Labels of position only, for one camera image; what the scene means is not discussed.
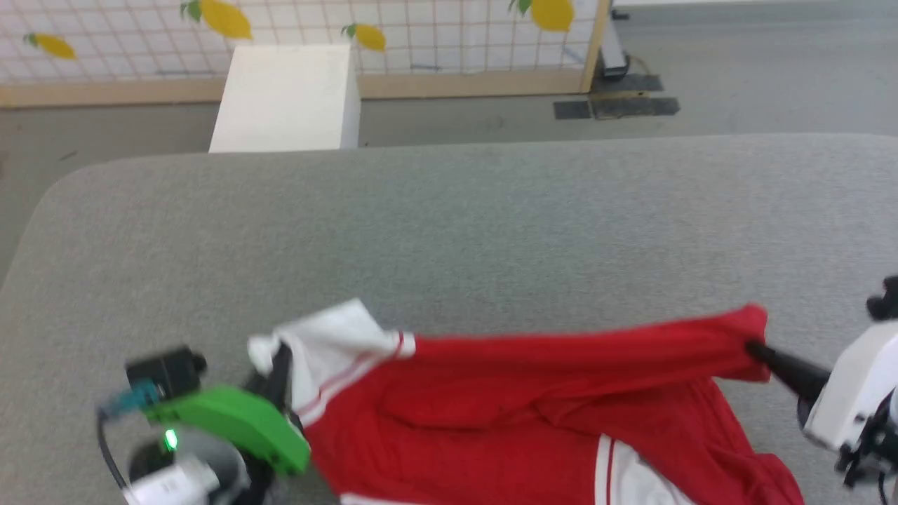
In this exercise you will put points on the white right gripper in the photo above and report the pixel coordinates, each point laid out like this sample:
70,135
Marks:
852,386

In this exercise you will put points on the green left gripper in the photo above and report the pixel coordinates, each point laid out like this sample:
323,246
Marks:
235,421

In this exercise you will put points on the red garment with white trim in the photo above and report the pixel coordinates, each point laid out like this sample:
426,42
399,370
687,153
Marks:
533,421

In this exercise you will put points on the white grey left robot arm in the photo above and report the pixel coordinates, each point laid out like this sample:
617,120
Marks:
189,470

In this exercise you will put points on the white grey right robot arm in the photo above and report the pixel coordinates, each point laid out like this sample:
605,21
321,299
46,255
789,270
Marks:
877,442

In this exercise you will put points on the white box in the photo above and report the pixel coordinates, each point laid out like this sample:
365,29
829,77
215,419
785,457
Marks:
284,98

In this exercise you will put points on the long black floor mat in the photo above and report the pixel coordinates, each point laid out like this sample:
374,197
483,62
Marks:
635,106

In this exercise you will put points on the small black floor mat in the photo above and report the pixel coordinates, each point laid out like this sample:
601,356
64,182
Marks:
572,110

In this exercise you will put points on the metal stand foot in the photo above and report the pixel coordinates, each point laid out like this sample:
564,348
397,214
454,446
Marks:
614,49

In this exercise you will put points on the lemon print grid panel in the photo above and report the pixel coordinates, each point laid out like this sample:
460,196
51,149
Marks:
421,35

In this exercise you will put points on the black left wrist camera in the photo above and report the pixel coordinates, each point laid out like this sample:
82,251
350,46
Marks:
167,372

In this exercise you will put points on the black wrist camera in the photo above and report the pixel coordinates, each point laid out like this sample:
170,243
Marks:
885,298
167,372

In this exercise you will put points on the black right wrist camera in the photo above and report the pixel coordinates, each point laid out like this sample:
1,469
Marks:
885,298

